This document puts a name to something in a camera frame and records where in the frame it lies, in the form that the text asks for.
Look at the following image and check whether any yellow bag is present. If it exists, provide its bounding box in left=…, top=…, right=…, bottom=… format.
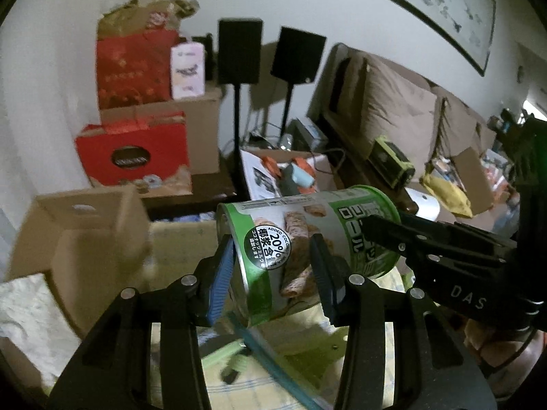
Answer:
left=421, top=171, right=474, bottom=218

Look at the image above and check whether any cardboard box with white flap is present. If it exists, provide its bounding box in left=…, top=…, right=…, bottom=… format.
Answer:
left=240, top=149, right=338, bottom=201

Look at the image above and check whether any dark wooden low cabinet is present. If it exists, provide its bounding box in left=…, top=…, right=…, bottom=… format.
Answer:
left=141, top=171, right=240, bottom=218

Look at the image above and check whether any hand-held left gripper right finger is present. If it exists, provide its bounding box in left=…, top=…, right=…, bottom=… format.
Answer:
left=308, top=233, right=498, bottom=410

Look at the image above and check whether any grey black device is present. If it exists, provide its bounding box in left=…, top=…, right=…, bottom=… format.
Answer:
left=288, top=119, right=328, bottom=150

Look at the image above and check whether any red box with round logo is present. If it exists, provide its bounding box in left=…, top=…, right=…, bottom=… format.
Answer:
left=75, top=113, right=193, bottom=197

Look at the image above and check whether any green black portable radio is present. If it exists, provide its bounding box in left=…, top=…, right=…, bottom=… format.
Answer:
left=368, top=135, right=416, bottom=189

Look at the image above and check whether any white curtain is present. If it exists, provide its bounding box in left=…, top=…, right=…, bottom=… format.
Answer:
left=0, top=0, right=103, bottom=283

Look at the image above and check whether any teal bar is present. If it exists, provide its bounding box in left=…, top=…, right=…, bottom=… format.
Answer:
left=201, top=314, right=343, bottom=410

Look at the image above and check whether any crumpled brown paper bag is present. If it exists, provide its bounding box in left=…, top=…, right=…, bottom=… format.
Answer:
left=97, top=0, right=201, bottom=43

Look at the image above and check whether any framed ink painting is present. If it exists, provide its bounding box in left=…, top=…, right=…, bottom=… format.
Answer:
left=342, top=0, right=497, bottom=77

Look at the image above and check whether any green snack can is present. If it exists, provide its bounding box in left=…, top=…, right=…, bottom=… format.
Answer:
left=216, top=184, right=402, bottom=327

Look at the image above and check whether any black speaker stand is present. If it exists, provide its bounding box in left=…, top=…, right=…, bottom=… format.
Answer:
left=233, top=83, right=243, bottom=189
left=280, top=82, right=295, bottom=137

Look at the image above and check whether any teal grey tool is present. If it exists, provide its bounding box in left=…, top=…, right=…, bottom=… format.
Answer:
left=280, top=160, right=317, bottom=195

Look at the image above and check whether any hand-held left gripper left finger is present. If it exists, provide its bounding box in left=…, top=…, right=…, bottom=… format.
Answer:
left=47, top=235, right=236, bottom=410

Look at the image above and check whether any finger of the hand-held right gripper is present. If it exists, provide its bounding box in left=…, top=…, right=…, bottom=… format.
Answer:
left=362, top=215, right=518, bottom=268
left=404, top=258, right=513, bottom=321

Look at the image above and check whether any large brown cardboard box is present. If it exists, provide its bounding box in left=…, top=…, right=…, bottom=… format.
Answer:
left=100, top=85, right=223, bottom=176

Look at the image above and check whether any red gift bag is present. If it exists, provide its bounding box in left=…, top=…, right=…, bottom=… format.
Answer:
left=96, top=30, right=180, bottom=109

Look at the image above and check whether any white floral cloth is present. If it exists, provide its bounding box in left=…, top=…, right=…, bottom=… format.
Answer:
left=0, top=273, right=82, bottom=389

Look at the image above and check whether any brown cardboard piece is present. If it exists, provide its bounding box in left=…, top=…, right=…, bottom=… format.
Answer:
left=453, top=147, right=496, bottom=216

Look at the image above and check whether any black speaker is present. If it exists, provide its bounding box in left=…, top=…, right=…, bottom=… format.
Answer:
left=271, top=26, right=328, bottom=84
left=218, top=18, right=263, bottom=85

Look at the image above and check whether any large beige cushion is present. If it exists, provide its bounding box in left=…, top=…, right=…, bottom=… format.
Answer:
left=361, top=56, right=439, bottom=167

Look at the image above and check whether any yellow plaid tablecloth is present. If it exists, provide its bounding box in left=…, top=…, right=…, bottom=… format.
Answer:
left=147, top=218, right=411, bottom=410

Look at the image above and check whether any person's right forearm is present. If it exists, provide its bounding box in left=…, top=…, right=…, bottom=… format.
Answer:
left=464, top=318, right=547, bottom=398

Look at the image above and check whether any pile of colourful packets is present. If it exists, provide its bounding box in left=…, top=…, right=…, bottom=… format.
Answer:
left=481, top=149, right=520, bottom=231

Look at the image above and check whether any small white pink box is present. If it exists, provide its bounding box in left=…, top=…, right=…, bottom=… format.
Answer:
left=171, top=43, right=206, bottom=100

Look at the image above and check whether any white dome device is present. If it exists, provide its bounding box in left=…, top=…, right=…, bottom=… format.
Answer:
left=402, top=187, right=442, bottom=223

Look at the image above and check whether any brown sofa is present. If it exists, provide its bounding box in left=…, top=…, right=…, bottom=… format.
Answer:
left=308, top=43, right=526, bottom=231

